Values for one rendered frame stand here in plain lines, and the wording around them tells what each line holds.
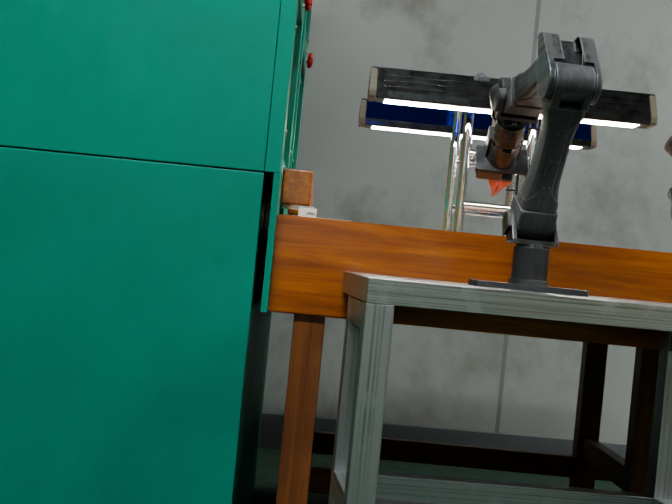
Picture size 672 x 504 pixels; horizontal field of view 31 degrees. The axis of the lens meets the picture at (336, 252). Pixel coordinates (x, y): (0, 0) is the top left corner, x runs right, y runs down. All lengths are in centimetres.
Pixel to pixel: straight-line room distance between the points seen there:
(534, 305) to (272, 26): 75
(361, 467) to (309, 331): 47
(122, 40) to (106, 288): 46
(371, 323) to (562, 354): 261
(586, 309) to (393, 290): 31
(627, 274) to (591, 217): 210
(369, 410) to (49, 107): 86
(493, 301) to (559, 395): 256
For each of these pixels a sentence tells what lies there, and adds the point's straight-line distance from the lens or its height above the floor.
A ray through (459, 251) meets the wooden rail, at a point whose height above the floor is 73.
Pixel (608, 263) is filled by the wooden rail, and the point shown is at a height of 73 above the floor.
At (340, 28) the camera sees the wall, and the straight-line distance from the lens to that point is 437.
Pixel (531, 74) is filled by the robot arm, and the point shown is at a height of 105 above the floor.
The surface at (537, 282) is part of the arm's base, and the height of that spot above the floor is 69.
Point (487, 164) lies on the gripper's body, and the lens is 239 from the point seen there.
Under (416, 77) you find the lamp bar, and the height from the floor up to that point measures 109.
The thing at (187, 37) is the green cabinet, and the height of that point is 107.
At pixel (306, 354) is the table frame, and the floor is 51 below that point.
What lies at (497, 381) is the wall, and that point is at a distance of 442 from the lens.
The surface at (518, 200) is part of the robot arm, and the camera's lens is 214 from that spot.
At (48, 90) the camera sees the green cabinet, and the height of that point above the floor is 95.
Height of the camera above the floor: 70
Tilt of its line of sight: level
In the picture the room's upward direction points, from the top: 6 degrees clockwise
